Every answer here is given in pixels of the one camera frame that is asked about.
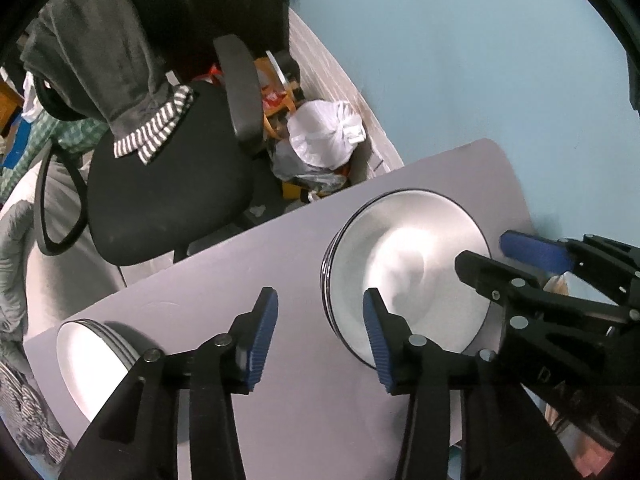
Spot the black office chair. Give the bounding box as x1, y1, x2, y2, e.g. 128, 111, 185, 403
35, 0, 296, 267

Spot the grey garment with striped cuffs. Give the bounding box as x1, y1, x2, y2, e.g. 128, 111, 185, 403
20, 0, 196, 165

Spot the striped cloth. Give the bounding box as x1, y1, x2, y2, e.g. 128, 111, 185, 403
0, 355, 71, 466

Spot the grey quilted jacket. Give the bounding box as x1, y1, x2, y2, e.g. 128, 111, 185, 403
0, 200, 36, 361

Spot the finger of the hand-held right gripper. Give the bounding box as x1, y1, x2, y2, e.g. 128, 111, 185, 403
455, 251, 631, 331
500, 230, 640, 311

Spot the blue box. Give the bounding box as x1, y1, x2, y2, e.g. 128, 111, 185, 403
0, 110, 31, 171

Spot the small white plate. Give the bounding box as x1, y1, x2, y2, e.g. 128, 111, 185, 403
56, 320, 136, 423
80, 317, 143, 368

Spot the yellow box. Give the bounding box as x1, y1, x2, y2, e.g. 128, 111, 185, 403
281, 180, 321, 206

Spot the white plastic bag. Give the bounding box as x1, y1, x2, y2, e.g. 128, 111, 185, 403
286, 100, 366, 168

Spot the green checkered cloth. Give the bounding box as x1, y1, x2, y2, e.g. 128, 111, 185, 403
0, 110, 108, 201

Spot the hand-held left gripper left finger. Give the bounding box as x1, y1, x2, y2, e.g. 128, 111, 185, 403
57, 286, 279, 480

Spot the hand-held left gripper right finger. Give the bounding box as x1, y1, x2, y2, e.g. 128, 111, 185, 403
362, 287, 576, 480

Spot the grey plastic bag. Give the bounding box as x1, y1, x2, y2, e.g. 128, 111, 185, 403
270, 140, 351, 196

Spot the grey covered sofa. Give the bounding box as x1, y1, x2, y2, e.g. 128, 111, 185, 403
0, 157, 126, 346

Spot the orange bag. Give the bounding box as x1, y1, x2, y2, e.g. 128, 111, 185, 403
252, 57, 306, 141

